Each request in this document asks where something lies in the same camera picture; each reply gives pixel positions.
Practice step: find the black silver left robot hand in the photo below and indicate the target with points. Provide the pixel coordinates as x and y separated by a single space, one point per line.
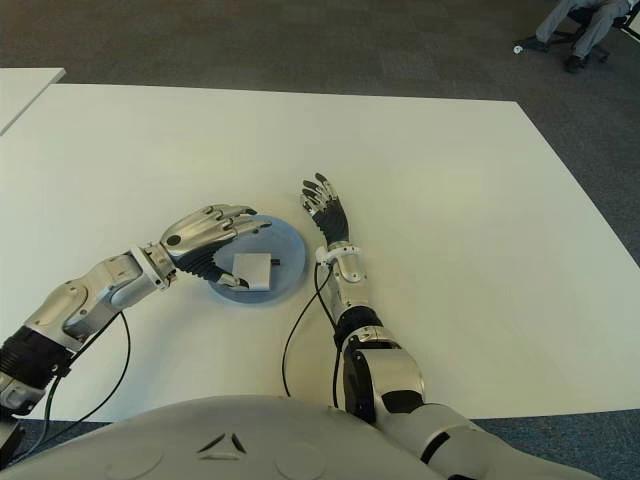
200 240

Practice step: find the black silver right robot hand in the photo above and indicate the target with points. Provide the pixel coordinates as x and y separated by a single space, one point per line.
332 217

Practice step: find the white square charger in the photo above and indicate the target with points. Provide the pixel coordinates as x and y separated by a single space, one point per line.
255 272

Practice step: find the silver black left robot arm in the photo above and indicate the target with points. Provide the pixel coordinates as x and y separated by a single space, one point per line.
75 310

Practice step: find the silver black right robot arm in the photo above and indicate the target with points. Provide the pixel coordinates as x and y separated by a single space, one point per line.
380 360

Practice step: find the blue round plate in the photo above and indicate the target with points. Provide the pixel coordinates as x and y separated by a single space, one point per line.
285 260

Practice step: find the grey robot torso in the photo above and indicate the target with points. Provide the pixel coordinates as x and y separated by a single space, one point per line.
225 440

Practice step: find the white side table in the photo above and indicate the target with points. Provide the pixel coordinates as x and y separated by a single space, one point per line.
25 90

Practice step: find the black office chair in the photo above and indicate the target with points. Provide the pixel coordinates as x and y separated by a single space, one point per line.
570 37

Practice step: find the seated person in grey trousers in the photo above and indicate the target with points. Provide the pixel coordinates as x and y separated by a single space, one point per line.
587 25

